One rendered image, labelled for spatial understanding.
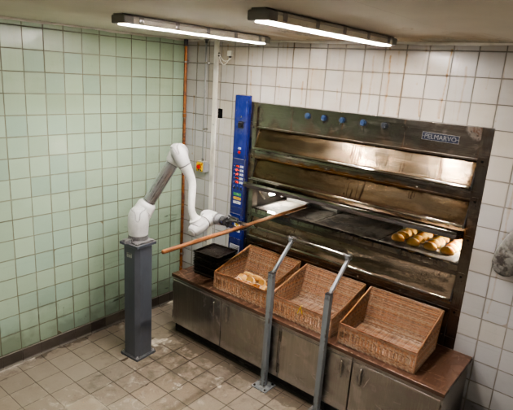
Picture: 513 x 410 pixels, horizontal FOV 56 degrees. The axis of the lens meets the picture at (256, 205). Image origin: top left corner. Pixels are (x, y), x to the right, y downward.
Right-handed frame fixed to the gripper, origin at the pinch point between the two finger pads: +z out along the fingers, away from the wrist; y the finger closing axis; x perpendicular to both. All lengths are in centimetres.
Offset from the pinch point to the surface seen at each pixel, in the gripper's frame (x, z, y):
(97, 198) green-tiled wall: 43, -125, -3
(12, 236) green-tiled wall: 115, -126, 15
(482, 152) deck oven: -49, 149, -76
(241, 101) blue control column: -50, -49, -90
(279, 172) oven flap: -53, -6, -35
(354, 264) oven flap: -49, 74, 23
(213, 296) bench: 2, -24, 67
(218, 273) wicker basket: -3, -24, 48
